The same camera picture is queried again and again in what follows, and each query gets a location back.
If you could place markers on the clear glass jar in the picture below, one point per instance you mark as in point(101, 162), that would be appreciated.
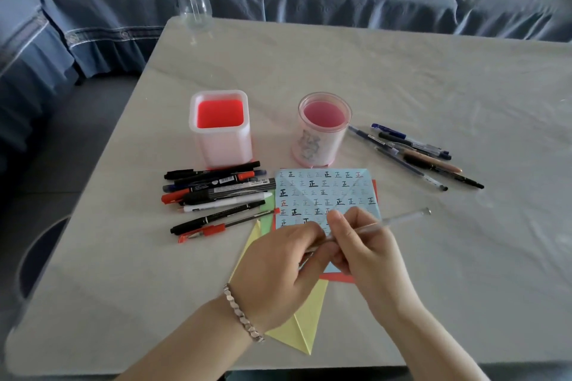
point(192, 1)

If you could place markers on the person's right hand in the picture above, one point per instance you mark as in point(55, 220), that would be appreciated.
point(380, 273)

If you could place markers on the round pink pen holder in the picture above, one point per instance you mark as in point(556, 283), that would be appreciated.
point(317, 144)

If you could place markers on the yellow paper sheet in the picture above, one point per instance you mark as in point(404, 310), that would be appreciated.
point(299, 327)

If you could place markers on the blue paper with writing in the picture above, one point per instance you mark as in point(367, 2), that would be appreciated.
point(313, 184)

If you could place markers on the square white red pen holder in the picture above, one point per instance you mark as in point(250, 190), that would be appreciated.
point(223, 144)

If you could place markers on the pile of assorted pens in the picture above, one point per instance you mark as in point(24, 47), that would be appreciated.
point(411, 148)

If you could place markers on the thin black pen with clip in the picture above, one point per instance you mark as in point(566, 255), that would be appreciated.
point(464, 180)

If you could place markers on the red paper sheet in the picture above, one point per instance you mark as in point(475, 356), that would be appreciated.
point(335, 278)

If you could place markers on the person's left hand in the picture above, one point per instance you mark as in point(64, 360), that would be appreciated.
point(277, 278)

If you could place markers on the thin black fineliner pen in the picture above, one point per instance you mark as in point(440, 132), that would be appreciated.
point(201, 221)

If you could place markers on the thick black grey marker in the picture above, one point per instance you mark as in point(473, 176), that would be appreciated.
point(232, 191)

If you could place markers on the green paper sheet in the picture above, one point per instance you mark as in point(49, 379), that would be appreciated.
point(267, 220)

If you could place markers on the white pen with black label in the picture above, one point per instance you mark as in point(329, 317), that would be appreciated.
point(241, 201)

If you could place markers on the clear gold ink pen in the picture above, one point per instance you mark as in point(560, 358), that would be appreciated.
point(402, 217)

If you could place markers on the blue covered sofa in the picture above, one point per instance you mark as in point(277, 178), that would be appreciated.
point(134, 1)

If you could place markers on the black marker pen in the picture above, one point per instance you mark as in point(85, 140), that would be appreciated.
point(176, 174)

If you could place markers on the red gel pen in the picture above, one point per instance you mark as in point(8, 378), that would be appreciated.
point(214, 230)

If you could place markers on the red black double-tip marker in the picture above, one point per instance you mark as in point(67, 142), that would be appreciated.
point(172, 197)

